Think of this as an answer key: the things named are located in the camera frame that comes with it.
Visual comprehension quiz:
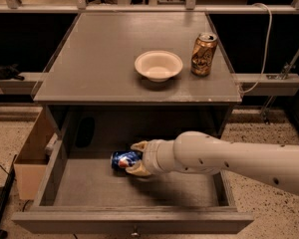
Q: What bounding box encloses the black floor stand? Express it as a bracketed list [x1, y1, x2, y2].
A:
[0, 157, 16, 239]

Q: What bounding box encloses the open grey top drawer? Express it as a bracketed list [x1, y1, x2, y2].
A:
[12, 141, 253, 235]

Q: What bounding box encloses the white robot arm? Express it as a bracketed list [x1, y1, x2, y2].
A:
[126, 131, 299, 196]

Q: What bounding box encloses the gold soda can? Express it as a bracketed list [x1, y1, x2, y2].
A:
[191, 33, 218, 77]

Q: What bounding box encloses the black object on rail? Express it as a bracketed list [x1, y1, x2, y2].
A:
[0, 64, 25, 81]

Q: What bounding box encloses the metal drawer knob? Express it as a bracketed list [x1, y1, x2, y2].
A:
[131, 227, 141, 238]

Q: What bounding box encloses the white paper bowl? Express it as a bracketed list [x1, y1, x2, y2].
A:
[135, 51, 183, 83]

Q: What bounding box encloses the blue pepsi can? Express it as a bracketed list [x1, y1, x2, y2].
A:
[111, 150, 142, 174]

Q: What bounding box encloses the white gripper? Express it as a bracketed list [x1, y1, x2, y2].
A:
[126, 139, 175, 177]

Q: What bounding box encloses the cardboard box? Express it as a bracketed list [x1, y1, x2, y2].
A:
[14, 110, 55, 200]

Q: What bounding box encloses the white cable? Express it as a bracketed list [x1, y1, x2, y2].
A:
[238, 2, 273, 96]

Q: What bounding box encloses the metal frame rail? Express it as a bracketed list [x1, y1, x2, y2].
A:
[0, 73, 299, 96]

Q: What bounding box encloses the grey cabinet counter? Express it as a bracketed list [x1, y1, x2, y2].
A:
[35, 12, 241, 137]

